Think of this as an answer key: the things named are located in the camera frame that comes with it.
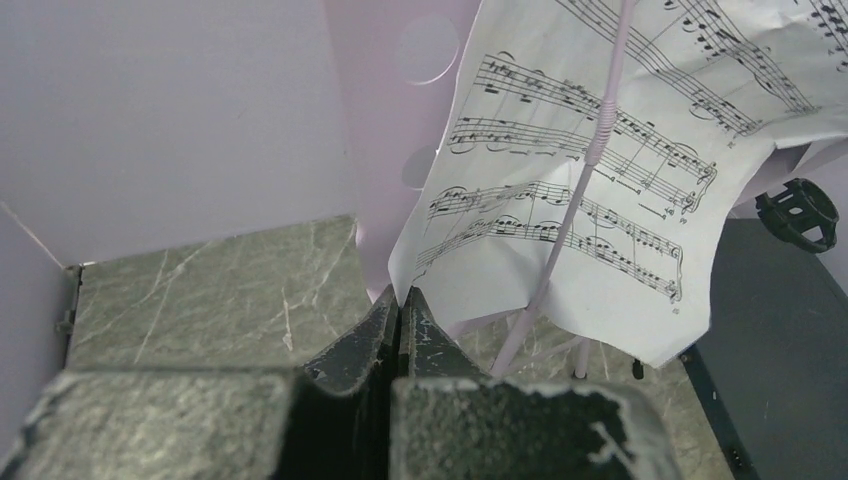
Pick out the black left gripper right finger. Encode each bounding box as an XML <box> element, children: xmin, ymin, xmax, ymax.
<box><xmin>389</xmin><ymin>288</ymin><xmax>682</xmax><ymax>479</ymax></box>

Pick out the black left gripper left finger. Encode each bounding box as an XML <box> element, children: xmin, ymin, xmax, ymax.
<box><xmin>1</xmin><ymin>289</ymin><xmax>399</xmax><ymax>479</ymax></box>

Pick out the lilac perforated music stand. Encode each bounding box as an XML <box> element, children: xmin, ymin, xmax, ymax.
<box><xmin>321</xmin><ymin>0</ymin><xmax>848</xmax><ymax>381</ymax></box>

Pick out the black microphone shock-mount stand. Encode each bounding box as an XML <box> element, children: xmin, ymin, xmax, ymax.
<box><xmin>755</xmin><ymin>178</ymin><xmax>840</xmax><ymax>254</ymax></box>

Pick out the sheet music page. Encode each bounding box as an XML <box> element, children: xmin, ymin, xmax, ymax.
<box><xmin>389</xmin><ymin>1</ymin><xmax>847</xmax><ymax>367</ymax></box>

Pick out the dark rectangular equipment case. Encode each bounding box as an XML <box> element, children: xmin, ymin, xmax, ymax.
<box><xmin>683</xmin><ymin>219</ymin><xmax>847</xmax><ymax>479</ymax></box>

